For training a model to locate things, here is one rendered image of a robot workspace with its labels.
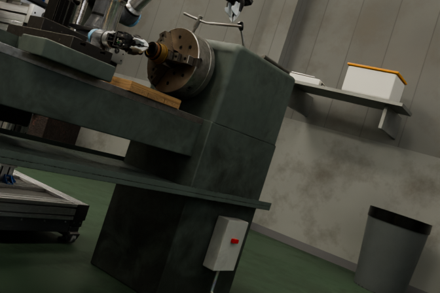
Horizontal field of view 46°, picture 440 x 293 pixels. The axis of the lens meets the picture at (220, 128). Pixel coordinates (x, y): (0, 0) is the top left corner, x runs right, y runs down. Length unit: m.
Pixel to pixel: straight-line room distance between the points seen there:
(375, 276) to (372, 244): 0.27
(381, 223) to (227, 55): 2.62
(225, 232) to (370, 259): 2.31
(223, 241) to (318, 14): 3.95
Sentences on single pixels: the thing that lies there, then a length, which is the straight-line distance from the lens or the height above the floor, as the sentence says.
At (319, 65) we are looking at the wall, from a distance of 5.88.
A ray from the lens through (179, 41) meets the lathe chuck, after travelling 2.44.
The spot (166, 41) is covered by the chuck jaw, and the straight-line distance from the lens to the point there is 2.43.
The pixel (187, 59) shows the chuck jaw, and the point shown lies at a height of 1.09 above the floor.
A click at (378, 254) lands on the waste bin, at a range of 4.66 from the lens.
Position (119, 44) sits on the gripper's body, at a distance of 2.31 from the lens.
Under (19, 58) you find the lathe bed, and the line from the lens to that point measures 1.78.
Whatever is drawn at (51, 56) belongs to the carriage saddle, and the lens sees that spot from 1.76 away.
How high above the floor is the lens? 0.77
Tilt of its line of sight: 2 degrees up
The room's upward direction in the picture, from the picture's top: 18 degrees clockwise
